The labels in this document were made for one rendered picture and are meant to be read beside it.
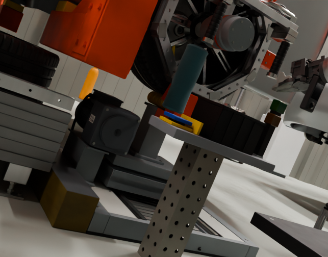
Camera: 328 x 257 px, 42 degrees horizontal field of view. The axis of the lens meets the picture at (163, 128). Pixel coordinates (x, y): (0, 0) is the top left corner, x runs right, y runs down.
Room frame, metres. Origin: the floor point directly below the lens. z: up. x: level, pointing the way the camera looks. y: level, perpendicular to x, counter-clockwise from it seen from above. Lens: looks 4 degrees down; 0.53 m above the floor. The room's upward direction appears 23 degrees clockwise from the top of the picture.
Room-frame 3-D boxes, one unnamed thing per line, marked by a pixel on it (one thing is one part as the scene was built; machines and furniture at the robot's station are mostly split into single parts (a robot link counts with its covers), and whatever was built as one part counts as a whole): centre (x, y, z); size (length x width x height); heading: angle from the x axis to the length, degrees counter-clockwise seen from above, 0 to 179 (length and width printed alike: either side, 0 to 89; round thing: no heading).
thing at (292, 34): (1.72, -0.30, 0.93); 0.09 x 0.05 x 0.05; 32
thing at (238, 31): (1.75, -0.08, 0.85); 0.21 x 0.14 x 0.14; 32
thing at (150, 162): (1.95, 0.05, 0.32); 0.40 x 0.30 x 0.28; 122
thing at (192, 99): (1.84, -0.02, 0.48); 0.16 x 0.12 x 0.17; 32
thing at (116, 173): (1.98, 0.00, 0.13); 0.50 x 0.36 x 0.10; 122
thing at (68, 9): (1.90, 0.56, 0.70); 0.14 x 0.14 x 0.05; 32
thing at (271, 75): (1.70, -0.31, 0.83); 0.04 x 0.04 x 0.16
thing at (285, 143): (7.27, -1.87, 0.63); 0.64 x 0.57 x 1.26; 122
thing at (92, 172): (1.81, 0.27, 0.26); 0.42 x 0.18 x 0.35; 32
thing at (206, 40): (1.52, -0.02, 0.83); 0.04 x 0.04 x 0.16
